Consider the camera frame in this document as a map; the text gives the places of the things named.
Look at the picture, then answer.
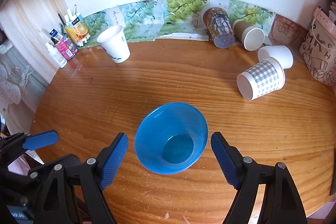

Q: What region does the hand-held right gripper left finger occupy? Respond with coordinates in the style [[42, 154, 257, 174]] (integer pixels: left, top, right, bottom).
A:
[[34, 132, 129, 224]]

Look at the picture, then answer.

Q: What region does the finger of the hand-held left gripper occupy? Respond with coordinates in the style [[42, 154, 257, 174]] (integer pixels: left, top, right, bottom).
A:
[[0, 131, 59, 170], [0, 154, 80, 207]]

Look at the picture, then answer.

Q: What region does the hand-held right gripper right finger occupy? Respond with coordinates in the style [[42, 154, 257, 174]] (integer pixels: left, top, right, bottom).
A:
[[211, 132, 307, 224]]

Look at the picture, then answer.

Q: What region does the blue plastic cup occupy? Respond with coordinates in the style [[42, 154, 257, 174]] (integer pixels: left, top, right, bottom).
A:
[[135, 102, 209, 175]]

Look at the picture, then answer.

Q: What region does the grey checked paper cup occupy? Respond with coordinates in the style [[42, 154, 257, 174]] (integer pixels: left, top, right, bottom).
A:
[[236, 58, 285, 101]]

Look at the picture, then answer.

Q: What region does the white paper cup leaf print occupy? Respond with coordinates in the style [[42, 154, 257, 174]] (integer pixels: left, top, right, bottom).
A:
[[97, 25, 131, 64]]

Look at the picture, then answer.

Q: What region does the plain white paper cup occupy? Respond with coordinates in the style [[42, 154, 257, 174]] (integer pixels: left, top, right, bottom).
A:
[[257, 46, 294, 69]]

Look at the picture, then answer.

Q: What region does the brown paper cup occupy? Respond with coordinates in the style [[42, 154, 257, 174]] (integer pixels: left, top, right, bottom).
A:
[[232, 20, 265, 52]]

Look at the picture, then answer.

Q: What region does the clear cup with brown print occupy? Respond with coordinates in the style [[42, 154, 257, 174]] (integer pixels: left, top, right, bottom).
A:
[[202, 7, 236, 49]]

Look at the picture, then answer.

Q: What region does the white lace cloth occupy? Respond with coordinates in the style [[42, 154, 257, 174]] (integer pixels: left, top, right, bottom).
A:
[[0, 48, 51, 136]]

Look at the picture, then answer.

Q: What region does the white squeeze bottle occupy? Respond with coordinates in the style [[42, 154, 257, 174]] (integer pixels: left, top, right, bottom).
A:
[[45, 42, 68, 68]]

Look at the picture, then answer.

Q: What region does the pink printed can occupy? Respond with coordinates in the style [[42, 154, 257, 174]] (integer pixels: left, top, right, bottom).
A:
[[54, 39, 79, 61]]

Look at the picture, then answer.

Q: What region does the blue and white tube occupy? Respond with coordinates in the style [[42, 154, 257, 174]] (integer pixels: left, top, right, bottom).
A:
[[50, 28, 65, 44]]

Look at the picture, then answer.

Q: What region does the orange printed pen holder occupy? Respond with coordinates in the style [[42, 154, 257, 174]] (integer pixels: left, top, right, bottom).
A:
[[64, 17, 91, 46]]

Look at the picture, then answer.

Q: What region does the wooden side panel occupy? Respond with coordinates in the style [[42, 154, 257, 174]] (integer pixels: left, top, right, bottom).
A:
[[0, 0, 69, 84]]

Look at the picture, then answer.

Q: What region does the grape printed carton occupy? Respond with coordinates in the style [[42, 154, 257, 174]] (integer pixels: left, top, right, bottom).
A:
[[118, 0, 169, 42], [83, 7, 124, 42], [156, 0, 211, 42], [228, 0, 277, 38]]

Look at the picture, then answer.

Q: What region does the brown printed pouch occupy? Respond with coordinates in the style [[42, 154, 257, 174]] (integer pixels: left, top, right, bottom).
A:
[[268, 14, 307, 46]]

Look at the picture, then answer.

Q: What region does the beige printed paper bag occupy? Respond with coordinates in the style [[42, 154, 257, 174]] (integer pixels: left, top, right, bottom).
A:
[[299, 6, 336, 87]]

